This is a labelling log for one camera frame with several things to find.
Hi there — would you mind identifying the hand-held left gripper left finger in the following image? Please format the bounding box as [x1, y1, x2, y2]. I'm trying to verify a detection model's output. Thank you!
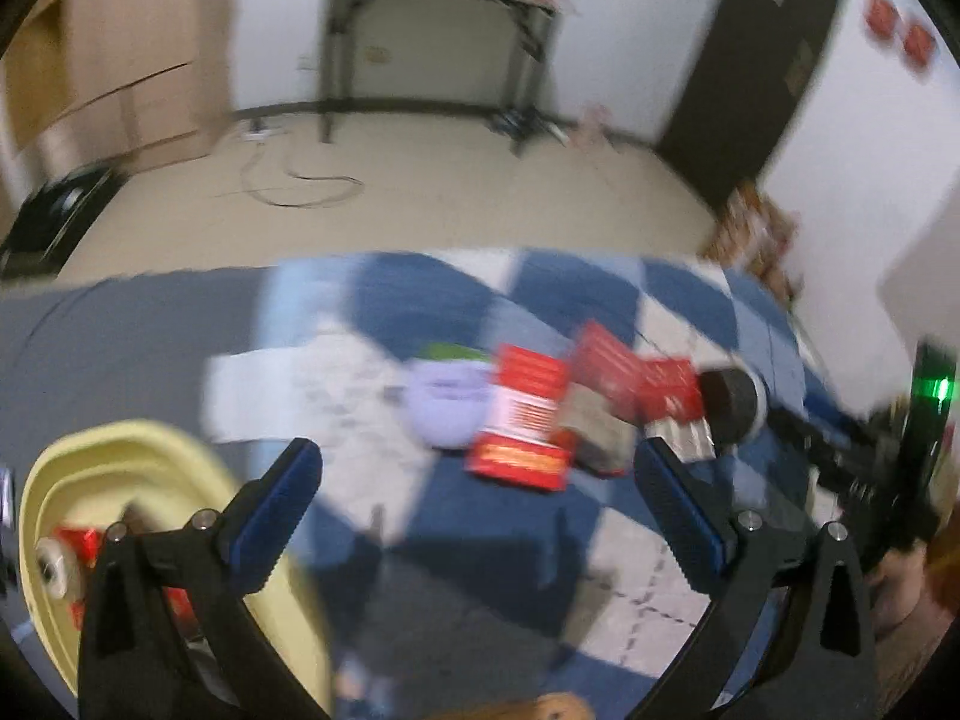
[77, 437, 331, 720]

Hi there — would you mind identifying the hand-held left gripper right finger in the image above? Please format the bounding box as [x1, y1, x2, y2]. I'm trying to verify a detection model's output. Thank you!
[634, 435, 878, 720]

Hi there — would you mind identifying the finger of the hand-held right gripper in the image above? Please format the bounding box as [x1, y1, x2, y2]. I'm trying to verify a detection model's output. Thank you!
[761, 401, 901, 518]

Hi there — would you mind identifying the black white foam cylinder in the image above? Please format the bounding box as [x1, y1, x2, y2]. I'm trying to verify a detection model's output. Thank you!
[699, 366, 767, 458]
[36, 536, 82, 601]

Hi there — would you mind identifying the small dark box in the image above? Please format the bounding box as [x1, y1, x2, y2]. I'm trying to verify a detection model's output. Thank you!
[553, 382, 635, 477]

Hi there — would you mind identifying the silver and red box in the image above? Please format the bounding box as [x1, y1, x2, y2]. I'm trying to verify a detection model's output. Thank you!
[637, 358, 715, 460]
[566, 321, 655, 421]

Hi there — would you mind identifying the pale yellow plastic basin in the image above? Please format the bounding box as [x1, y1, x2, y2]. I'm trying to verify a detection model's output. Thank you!
[19, 420, 335, 720]

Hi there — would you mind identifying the red box with gold print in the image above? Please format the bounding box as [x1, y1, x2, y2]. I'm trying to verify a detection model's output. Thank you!
[463, 345, 572, 494]

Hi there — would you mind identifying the white paper sheet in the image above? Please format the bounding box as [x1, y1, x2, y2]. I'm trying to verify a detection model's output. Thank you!
[205, 330, 421, 445]

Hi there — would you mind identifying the white board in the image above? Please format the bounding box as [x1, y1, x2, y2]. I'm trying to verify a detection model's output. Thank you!
[876, 195, 960, 368]

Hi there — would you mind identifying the blue white checkered blanket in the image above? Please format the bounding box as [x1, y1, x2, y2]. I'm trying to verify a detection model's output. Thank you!
[210, 247, 852, 720]

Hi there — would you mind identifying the lavender round container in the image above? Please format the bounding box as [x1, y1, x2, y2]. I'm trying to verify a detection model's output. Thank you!
[403, 343, 494, 452]

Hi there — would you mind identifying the pile of snack packets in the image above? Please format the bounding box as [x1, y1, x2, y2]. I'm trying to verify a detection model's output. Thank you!
[700, 178, 802, 305]

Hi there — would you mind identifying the orange brown printed blanket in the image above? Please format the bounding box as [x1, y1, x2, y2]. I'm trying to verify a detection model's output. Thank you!
[431, 692, 597, 720]

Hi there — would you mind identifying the black flat box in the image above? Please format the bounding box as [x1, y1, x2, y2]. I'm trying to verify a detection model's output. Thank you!
[0, 165, 128, 280]

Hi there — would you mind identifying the dark door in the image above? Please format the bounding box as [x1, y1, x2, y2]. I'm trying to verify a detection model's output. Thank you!
[655, 0, 852, 212]

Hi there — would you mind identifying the black folding table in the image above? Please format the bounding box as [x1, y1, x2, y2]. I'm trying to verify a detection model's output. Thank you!
[296, 0, 580, 158]

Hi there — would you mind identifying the wooden wardrobe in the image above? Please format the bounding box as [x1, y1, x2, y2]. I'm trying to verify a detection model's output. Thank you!
[0, 0, 237, 181]

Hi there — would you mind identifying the cable on floor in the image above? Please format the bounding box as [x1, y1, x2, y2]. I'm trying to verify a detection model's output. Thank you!
[238, 131, 366, 209]

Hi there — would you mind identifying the red wall decoration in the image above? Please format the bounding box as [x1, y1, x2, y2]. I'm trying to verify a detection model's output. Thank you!
[862, 0, 901, 42]
[900, 21, 938, 70]

